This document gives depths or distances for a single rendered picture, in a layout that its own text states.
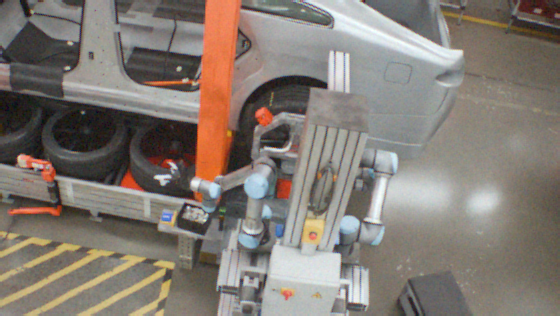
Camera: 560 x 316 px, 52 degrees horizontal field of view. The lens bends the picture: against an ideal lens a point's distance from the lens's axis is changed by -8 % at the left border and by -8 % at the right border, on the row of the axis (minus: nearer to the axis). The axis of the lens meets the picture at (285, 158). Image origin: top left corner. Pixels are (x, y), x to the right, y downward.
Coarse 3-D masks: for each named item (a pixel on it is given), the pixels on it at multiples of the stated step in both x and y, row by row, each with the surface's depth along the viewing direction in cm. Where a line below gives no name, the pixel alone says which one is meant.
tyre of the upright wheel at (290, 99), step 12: (264, 96) 415; (276, 96) 404; (288, 96) 400; (300, 96) 401; (252, 108) 424; (276, 108) 397; (288, 108) 396; (300, 108) 395; (252, 120) 407; (252, 132) 413; (252, 144) 420
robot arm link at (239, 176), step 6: (252, 162) 321; (258, 162) 312; (264, 162) 311; (270, 162) 312; (246, 168) 324; (252, 168) 319; (276, 168) 314; (234, 174) 329; (240, 174) 326; (246, 174) 323; (216, 180) 339; (222, 180) 335; (228, 180) 332; (234, 180) 329; (240, 180) 327; (222, 186) 335; (228, 186) 334; (234, 186) 335
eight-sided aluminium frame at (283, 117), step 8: (280, 120) 392; (288, 120) 392; (296, 120) 392; (256, 128) 403; (264, 128) 399; (256, 136) 404; (256, 144) 409; (256, 152) 414; (280, 176) 427; (288, 176) 426
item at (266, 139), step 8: (272, 128) 413; (288, 128) 410; (264, 136) 433; (272, 136) 444; (288, 136) 421; (264, 144) 430; (272, 144) 440; (280, 144) 446; (272, 160) 430; (280, 160) 435
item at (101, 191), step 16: (0, 176) 429; (16, 176) 427; (32, 176) 425; (64, 176) 427; (80, 192) 430; (96, 192) 428; (112, 192) 426; (128, 192) 425; (144, 192) 427; (160, 208) 431; (176, 208) 429
